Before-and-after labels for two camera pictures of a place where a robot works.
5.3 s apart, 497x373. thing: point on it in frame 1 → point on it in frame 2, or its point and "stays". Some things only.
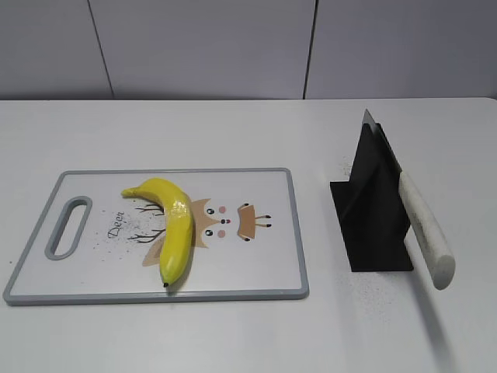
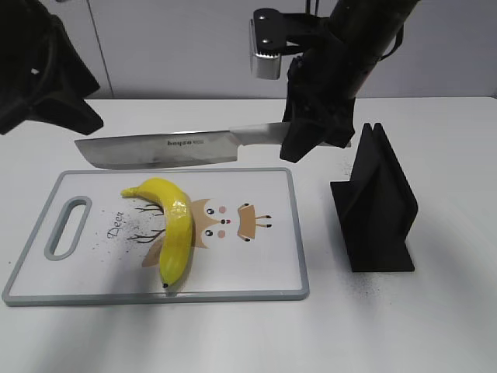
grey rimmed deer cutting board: x=92 y=244 stays
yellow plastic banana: x=178 y=237 stays
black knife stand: x=372 y=208 stays
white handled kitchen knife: x=431 y=245 → x=178 y=150
